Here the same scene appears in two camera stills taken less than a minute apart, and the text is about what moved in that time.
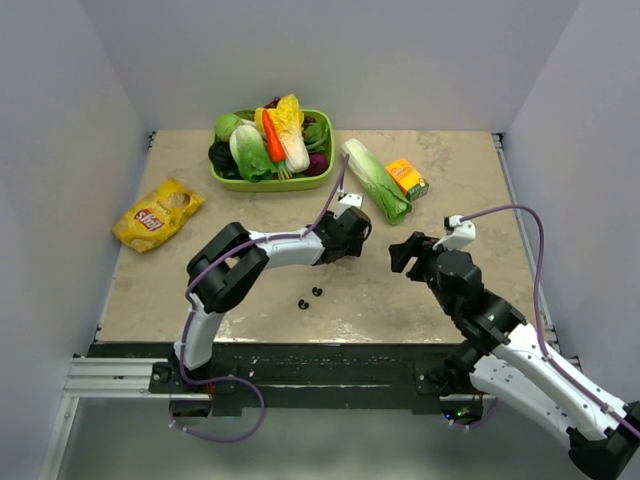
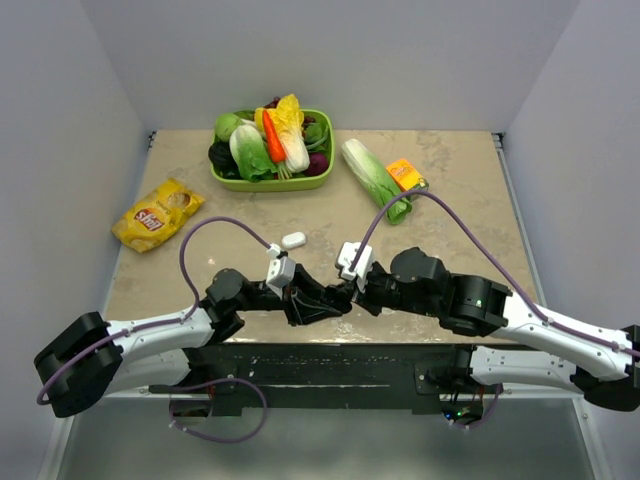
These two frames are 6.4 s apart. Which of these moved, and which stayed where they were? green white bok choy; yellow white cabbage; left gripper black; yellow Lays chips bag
Moved: left gripper black
Stayed: yellow white cabbage; yellow Lays chips bag; green white bok choy
